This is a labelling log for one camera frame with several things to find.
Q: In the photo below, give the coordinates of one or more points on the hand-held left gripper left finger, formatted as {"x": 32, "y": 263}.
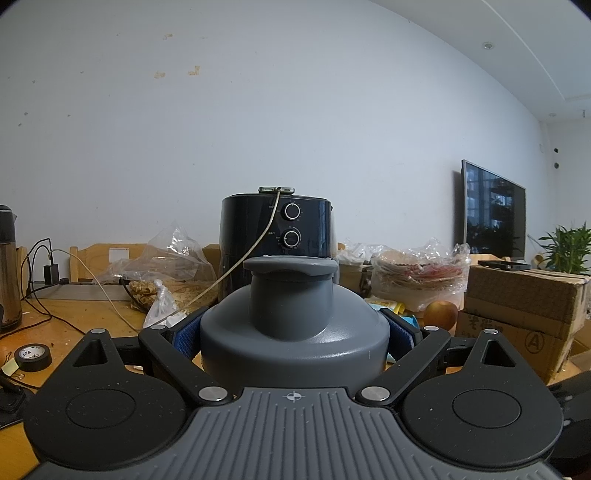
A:
{"x": 187, "y": 334}

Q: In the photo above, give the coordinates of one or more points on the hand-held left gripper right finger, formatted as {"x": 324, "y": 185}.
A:
{"x": 399, "y": 332}

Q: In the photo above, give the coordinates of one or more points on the shaker bottle with grey lid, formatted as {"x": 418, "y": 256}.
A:
{"x": 295, "y": 323}

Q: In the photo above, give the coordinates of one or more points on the blue snack packet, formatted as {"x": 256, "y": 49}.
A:
{"x": 405, "y": 320}

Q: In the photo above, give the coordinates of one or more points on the yellow snack packet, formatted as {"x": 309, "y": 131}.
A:
{"x": 385, "y": 305}

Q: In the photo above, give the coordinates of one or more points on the white plastic bag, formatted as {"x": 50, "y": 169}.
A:
{"x": 159, "y": 304}

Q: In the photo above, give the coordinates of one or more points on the yellow round fruit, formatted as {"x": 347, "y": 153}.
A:
{"x": 441, "y": 314}

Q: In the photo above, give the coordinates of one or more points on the bagged stack of paper plates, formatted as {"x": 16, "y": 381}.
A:
{"x": 415, "y": 277}

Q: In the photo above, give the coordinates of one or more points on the plastic bag with brown contents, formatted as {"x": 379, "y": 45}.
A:
{"x": 353, "y": 267}

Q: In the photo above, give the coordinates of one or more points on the printed cardboard box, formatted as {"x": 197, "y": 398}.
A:
{"x": 508, "y": 346}

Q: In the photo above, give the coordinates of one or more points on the clear plastic bag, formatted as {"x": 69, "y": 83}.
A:
{"x": 175, "y": 249}

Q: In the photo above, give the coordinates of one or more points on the grey flat board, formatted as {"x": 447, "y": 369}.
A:
{"x": 78, "y": 291}

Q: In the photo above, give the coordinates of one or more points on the black flat tray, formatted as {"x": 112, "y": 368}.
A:
{"x": 503, "y": 264}

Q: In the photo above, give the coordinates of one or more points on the black air fryer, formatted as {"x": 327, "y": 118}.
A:
{"x": 314, "y": 221}

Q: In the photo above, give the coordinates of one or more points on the green potted plant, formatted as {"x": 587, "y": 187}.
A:
{"x": 570, "y": 249}

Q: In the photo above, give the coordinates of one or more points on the black tape roll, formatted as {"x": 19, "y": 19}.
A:
{"x": 44, "y": 362}

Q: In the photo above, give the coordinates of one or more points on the black power adapter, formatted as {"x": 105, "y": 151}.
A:
{"x": 51, "y": 273}

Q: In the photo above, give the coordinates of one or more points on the flat screen television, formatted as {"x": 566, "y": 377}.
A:
{"x": 494, "y": 212}

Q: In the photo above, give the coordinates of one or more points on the flat grey device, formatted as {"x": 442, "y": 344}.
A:
{"x": 277, "y": 189}

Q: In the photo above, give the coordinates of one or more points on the steel thermos jug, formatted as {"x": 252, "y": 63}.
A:
{"x": 9, "y": 277}

